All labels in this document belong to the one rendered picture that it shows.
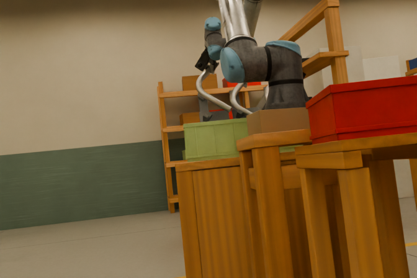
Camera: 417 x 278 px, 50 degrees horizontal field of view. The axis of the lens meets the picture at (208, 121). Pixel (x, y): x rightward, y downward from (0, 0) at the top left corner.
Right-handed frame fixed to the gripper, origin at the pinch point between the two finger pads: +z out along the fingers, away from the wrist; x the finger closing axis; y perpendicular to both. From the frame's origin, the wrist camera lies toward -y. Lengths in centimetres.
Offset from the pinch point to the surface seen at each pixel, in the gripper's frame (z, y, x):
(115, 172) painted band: 544, 44, 227
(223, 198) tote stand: -9, -53, -50
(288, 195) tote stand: -12, -36, -71
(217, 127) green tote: -15.3, -30.6, -29.2
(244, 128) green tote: -15.0, -23.4, -38.6
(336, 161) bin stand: -103, -62, -81
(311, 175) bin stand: -80, -56, -77
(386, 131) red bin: -107, -51, -86
